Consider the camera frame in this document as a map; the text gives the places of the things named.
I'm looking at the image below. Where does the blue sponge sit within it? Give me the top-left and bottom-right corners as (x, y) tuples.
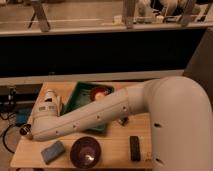
(41, 141), (65, 164)

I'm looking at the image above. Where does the black cable on floor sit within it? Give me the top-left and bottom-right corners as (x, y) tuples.
(1, 123), (22, 155)

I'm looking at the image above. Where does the black remote control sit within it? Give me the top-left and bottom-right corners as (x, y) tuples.
(129, 136), (141, 161)

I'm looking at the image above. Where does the red bowl with food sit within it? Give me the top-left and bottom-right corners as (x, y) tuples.
(90, 86), (110, 101)

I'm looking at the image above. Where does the blue object beside table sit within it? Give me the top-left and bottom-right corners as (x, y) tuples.
(15, 108), (32, 126)

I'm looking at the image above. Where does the green plastic tray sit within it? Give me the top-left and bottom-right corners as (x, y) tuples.
(60, 81), (115, 133)

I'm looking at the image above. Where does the silver metal cup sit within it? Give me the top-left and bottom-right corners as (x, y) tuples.
(19, 124), (33, 140)

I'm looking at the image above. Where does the black handled brush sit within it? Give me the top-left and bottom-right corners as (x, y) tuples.
(117, 117), (129, 126)

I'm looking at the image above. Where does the cream wooden utensil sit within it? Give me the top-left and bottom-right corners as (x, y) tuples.
(57, 96), (63, 116)

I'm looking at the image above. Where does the purple plastic bowl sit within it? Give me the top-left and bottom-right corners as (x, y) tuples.
(70, 136), (101, 169)

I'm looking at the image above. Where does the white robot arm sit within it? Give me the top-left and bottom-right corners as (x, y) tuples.
(31, 76), (213, 171)

